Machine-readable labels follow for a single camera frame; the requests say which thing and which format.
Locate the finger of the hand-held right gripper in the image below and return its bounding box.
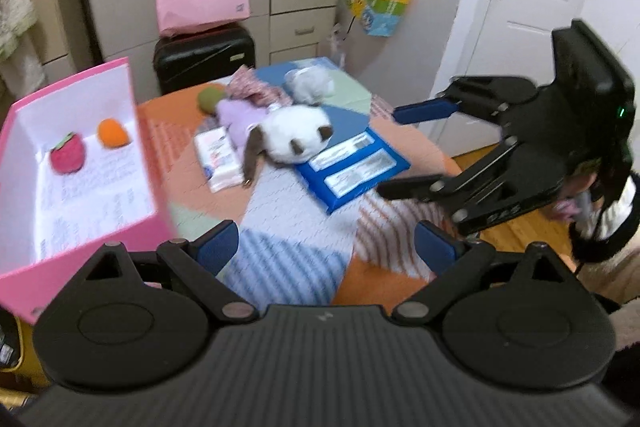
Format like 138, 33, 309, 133
393, 76, 540, 129
376, 137, 528, 220

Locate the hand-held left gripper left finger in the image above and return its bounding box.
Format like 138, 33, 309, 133
80, 220, 256, 323

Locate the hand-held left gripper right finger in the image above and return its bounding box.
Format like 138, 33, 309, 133
391, 221, 568, 324

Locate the blue packet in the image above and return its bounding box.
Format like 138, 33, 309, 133
294, 129, 412, 214

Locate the white tissue pack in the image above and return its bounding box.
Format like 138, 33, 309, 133
193, 126, 252, 193

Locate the white grey plush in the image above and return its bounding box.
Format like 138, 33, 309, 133
284, 68, 337, 104

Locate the purple eggplant plush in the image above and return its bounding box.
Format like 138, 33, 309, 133
197, 86, 274, 154

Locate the white brown cat plush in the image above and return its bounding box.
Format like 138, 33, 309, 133
242, 104, 335, 189

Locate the pink cardboard box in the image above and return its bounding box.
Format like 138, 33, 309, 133
0, 57, 187, 326

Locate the floral cloth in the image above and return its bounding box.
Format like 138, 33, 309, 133
227, 66, 294, 109

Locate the patterned colourful blanket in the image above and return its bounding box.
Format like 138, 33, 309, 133
135, 56, 467, 308

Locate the white plastic bag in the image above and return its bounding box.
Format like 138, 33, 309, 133
328, 23, 351, 69

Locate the orange fruit plush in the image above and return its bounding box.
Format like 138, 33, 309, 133
96, 118, 132, 151

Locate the red strawberry plush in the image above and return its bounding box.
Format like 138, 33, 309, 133
49, 132, 87, 174

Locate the black suitcase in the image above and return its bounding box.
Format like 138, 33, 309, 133
152, 23, 257, 96

